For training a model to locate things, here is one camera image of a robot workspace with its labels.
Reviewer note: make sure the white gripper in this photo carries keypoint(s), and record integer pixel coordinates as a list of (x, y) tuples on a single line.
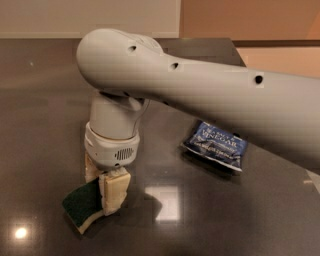
[(108, 150)]

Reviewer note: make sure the green and white sponge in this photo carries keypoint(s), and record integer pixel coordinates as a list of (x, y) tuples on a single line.
[(83, 205)]

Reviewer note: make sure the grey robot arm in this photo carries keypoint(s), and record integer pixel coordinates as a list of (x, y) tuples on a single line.
[(278, 112)]

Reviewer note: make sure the blue kettle chips bag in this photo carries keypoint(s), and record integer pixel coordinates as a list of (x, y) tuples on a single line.
[(215, 144)]

